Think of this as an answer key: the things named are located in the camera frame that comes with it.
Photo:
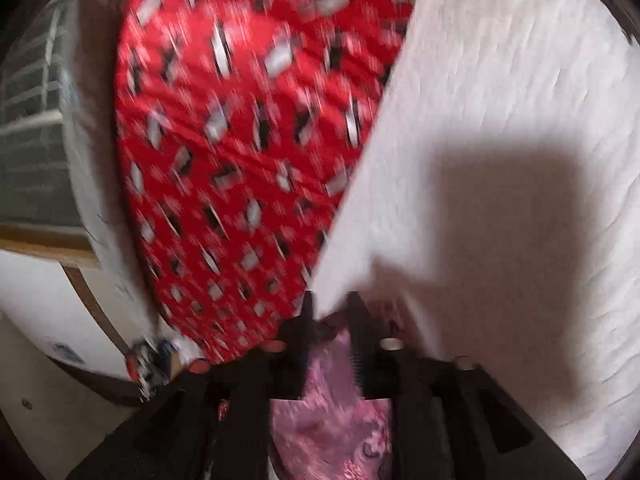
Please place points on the white foam mat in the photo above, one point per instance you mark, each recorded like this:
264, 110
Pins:
500, 85

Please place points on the red patterned blanket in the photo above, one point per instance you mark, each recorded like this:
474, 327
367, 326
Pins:
225, 135

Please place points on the red white small packet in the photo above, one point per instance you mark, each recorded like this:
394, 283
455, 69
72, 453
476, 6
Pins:
145, 365

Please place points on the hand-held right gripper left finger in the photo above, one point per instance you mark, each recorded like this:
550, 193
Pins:
300, 355

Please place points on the wooden frame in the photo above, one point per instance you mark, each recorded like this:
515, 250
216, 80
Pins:
75, 260

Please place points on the window with metal grille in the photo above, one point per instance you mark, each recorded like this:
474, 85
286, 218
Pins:
35, 135

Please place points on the purple pink floral shirt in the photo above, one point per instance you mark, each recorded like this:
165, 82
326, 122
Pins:
330, 435

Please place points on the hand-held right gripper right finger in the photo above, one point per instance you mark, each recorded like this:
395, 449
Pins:
365, 365

